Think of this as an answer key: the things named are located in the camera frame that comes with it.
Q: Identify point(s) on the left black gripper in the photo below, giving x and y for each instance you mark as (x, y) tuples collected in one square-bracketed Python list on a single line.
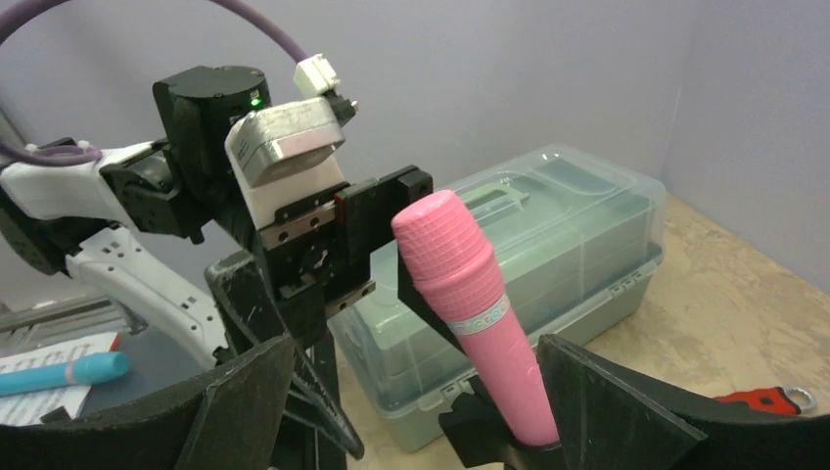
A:
[(310, 260)]

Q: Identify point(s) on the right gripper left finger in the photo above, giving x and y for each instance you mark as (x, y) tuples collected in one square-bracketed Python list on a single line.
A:
[(189, 425)]

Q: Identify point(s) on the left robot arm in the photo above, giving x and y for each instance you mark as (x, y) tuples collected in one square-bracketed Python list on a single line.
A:
[(237, 236)]

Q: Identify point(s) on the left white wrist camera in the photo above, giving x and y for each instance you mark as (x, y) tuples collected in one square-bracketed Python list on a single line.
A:
[(282, 154)]

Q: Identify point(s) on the red handled adjustable wrench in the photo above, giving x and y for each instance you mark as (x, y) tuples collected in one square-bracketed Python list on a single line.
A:
[(783, 400)]

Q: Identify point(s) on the white sheet music paper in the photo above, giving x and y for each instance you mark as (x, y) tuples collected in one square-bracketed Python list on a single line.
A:
[(27, 409)]

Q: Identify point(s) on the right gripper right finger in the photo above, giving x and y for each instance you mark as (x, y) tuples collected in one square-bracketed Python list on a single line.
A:
[(613, 417)]

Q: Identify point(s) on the blue highlighter pen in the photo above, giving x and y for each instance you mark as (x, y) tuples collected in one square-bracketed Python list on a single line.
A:
[(92, 369)]

